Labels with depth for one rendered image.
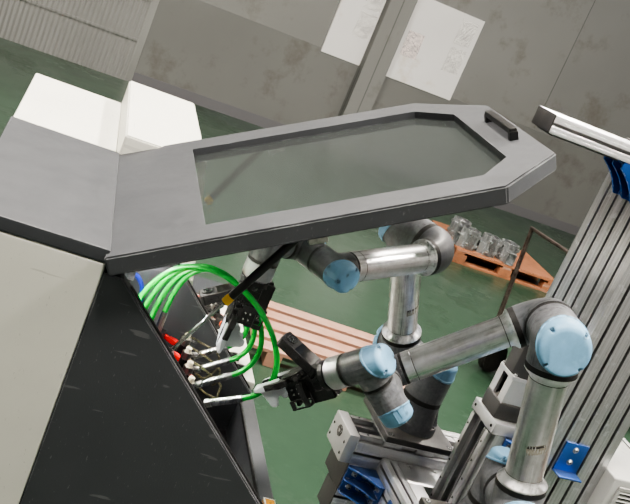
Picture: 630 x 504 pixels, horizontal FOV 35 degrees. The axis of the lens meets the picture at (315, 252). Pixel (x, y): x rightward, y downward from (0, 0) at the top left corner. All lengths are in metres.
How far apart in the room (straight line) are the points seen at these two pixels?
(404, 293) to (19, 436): 1.14
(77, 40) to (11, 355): 9.20
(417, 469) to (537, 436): 0.74
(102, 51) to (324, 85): 2.55
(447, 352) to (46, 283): 0.90
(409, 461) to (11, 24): 8.80
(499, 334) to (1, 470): 1.11
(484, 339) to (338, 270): 0.36
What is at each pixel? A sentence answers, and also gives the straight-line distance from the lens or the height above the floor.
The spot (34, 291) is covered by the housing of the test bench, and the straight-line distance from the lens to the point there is 1.98.
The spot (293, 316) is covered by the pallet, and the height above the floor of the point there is 0.09.
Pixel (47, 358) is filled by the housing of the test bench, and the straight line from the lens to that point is 2.04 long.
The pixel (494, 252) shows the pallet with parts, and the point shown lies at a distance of 9.43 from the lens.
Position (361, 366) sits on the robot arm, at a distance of 2.12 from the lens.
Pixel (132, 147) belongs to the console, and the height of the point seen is 1.52.
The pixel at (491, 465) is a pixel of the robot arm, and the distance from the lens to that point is 2.43.
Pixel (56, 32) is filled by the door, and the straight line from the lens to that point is 11.10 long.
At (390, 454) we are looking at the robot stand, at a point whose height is 0.96.
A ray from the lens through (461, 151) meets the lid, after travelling 2.29.
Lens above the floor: 2.18
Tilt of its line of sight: 16 degrees down
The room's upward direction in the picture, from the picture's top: 23 degrees clockwise
